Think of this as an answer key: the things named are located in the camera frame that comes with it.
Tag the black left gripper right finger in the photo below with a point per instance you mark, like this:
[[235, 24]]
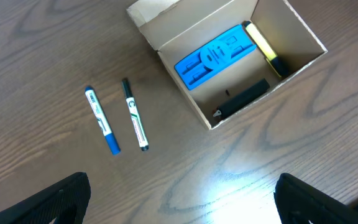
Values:
[[299, 202]]

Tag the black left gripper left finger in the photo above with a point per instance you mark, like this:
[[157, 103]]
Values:
[[63, 202]]

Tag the yellow highlighter pen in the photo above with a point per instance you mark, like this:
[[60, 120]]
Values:
[[271, 56]]

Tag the blue whiteboard eraser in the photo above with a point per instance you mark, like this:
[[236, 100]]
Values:
[[215, 56]]

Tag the black whiteboard marker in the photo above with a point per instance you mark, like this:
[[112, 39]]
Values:
[[135, 116]]

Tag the blue whiteboard marker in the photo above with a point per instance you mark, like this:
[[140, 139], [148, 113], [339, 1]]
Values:
[[102, 120]]

